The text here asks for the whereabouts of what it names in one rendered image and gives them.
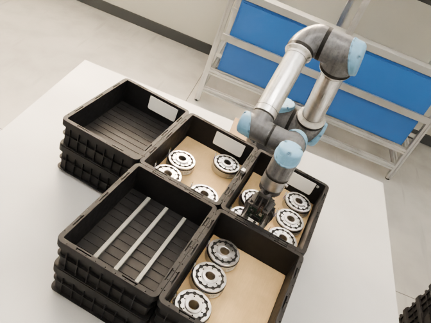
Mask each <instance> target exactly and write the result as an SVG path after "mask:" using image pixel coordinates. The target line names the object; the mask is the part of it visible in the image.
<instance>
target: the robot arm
mask: <svg viewBox="0 0 431 323"><path fill-rule="evenodd" d="M366 48H367V45H366V43H365V42H363V41H361V40H359V39H358V38H357V37H353V36H351V35H348V34H346V33H343V32H342V31H339V30H337V29H335V28H332V27H330V26H328V25H326V24H314V25H311V26H308V27H306V28H303V29H302V30H300V31H299V32H297V33H296V34H295V35H294V36H293V37H292V38H291V39H290V40H289V42H288V43H287V45H286V47H285V55H284V56H283V58H282V60H281V62H280V64H279V65H278V67H277V69H276V70H275V73H274V74H273V76H272V78H271V79H270V81H269V83H268V84H267V87H266V88H265V90H264V92H263V93H262V95H261V97H260V99H259V100H258V102H257V104H256V106H255V107H254V109H253V111H252V112H249V111H245V112H244V113H243V114H242V116H241V117H240V119H239V122H238V124H237V131H238V132H239V133H240V134H242V135H244V136H245V137H247V139H246V141H247V142H249V143H251V144H253V145H254V146H256V147H257V149H258V150H259V149H261V150H263V151H265V152H267V153H269V154H272V155H273V157H272V158H271V161H270V162H269V165H268V166H267V169H266V170H265V172H264V174H263V176H262V177H261V180H260V183H259V187H260V190H259V191H258V192H255V193H254V194H252V195H251V196H249V197H248V198H247V199H246V201H245V203H244V209H243V210H242V213H241V216H242V217H244V218H246V217H250V218H251V219H253V220H254V221H256V222H258V225H259V226H260V227H262V228H265V227H266V226H267V224H268V223H269V222H270V221H271V220H272V219H273V217H274V215H275V209H276V208H274V206H275V205H276V203H275V200H274V199H273V197H274V198H275V197H278V196H279V195H280V194H281V192H282V191H283V190H284V188H285V187H286V188H287V187H288V184H287V182H288V181H289V179H290V178H291V176H292V174H293V172H294V171H295V169H296V167H297V166H298V165H299V163H300V161H301V157H302V156H303V153H304V152H305V149H306V146H307V145H309V146H314V145H316V144H317V143H318V141H319V140H320V138H321V137H322V136H323V133H324V132H325V130H326V128H327V125H328V124H327V123H326V118H325V114H326V112H327V110H328V109H329V107H330V105H331V103H332V101H333V99H334V97H335V95H336V93H337V91H338V89H339V87H340V86H341V84H342V82H343V81H344V80H347V79H348V78H349V77H350V76H356V74H357V72H358V70H359V67H360V64H361V63H362V60H363V57H364V55H365V52H366ZM312 58H314V59H315V60H317V61H319V62H320V64H319V68H320V70H321V72H320V74H319V76H318V78H317V81H316V83H315V85H314V88H313V89H312V91H311V93H310V96H309V98H308V100H307V103H306V105H305V106H304V107H302V108H301V109H300V110H299V109H297V108H295V103H294V102H293V101H292V100H290V99H288V98H287V96H288V95H289V93H290V91H291V89H292V87H293V86H294V84H295V82H296V80H297V78H298V76H299V75H300V73H301V71H302V69H303V68H304V66H305V64H306V63H308V62H310V61H311V59H312Z"/></svg>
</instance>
